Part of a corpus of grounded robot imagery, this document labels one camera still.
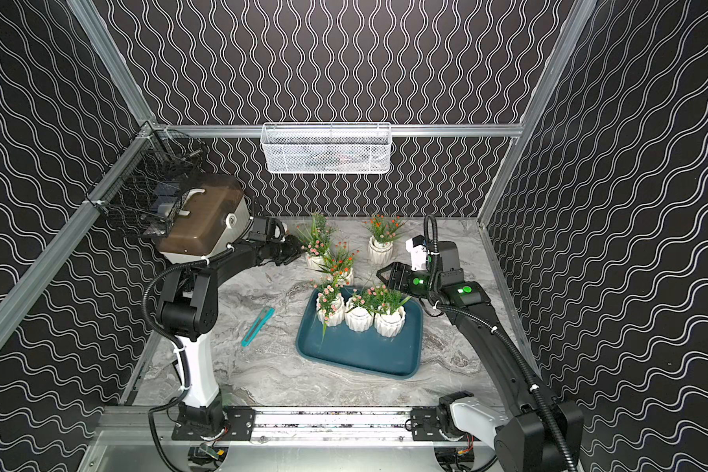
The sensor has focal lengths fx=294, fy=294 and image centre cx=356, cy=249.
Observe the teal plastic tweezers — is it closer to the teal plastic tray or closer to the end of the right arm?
the teal plastic tray

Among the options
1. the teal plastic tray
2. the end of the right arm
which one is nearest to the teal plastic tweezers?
the teal plastic tray

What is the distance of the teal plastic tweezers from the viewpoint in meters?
0.90
